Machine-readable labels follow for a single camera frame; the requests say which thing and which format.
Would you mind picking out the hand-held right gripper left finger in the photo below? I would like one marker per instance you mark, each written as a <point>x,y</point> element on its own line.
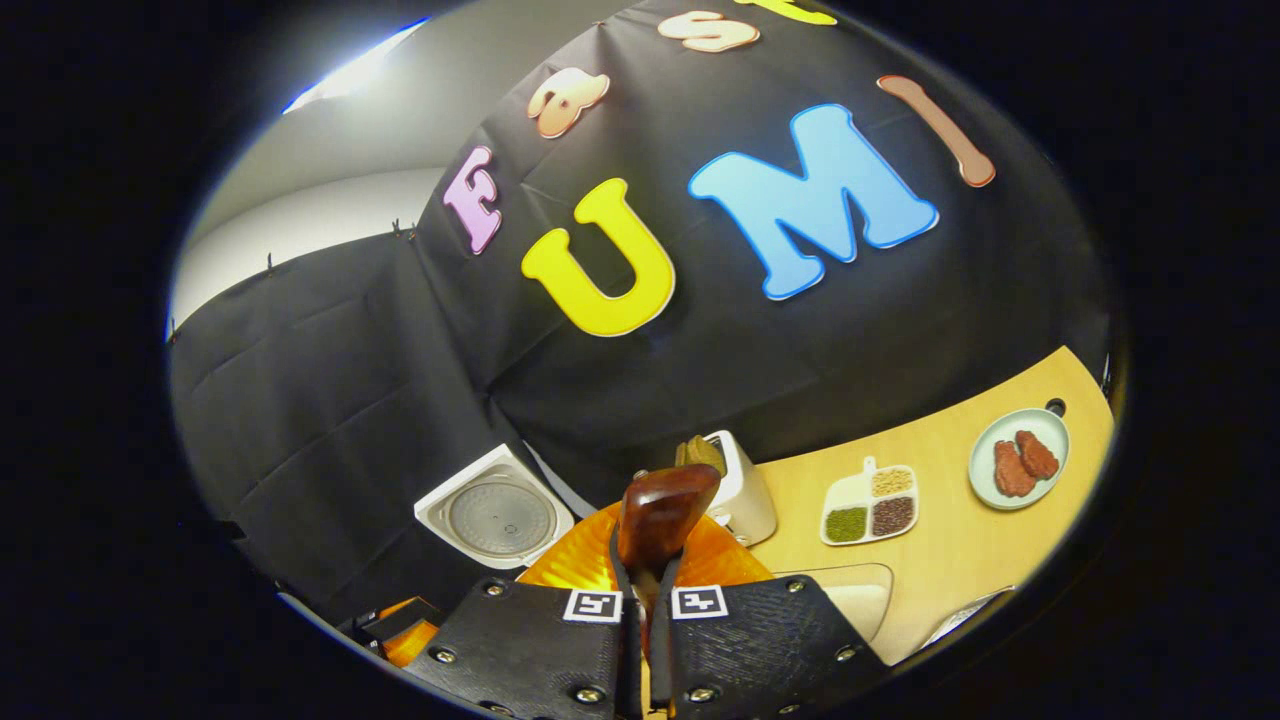
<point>530,650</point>

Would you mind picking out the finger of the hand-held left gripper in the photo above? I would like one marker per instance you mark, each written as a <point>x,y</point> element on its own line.
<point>395,615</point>
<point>412,645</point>

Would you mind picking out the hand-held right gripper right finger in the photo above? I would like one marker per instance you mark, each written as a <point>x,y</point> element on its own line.
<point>760,650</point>

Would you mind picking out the clear container of rice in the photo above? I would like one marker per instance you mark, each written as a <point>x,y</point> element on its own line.
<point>860,600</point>

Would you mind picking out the white rice cooker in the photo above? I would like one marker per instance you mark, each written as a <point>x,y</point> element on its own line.
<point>500,515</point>

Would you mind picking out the brown wooden spoon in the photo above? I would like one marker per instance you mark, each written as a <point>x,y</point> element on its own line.
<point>660,510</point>

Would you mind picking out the green mung beans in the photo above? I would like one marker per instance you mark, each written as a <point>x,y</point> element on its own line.
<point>846,523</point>

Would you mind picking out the white toaster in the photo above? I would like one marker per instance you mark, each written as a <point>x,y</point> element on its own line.
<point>748,495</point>

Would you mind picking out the white divided dish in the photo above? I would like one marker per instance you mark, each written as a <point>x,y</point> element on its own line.
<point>848,492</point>

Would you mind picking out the dark red beans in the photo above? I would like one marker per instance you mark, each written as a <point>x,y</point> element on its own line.
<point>893,515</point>

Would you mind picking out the brown bread slice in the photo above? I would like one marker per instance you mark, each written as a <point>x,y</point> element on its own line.
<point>700,455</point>

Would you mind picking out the yellow soybeans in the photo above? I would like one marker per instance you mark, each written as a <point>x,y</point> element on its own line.
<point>891,481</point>

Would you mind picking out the black backdrop cloth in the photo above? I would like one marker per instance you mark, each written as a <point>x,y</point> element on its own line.
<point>400,400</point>

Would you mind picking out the pale green plate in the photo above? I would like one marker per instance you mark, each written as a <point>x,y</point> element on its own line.
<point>985,480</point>

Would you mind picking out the red meat slice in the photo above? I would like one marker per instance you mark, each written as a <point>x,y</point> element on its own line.
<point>1040,453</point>
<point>1013,468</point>

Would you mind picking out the ceiling light panel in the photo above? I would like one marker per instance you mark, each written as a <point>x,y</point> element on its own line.
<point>350,70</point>

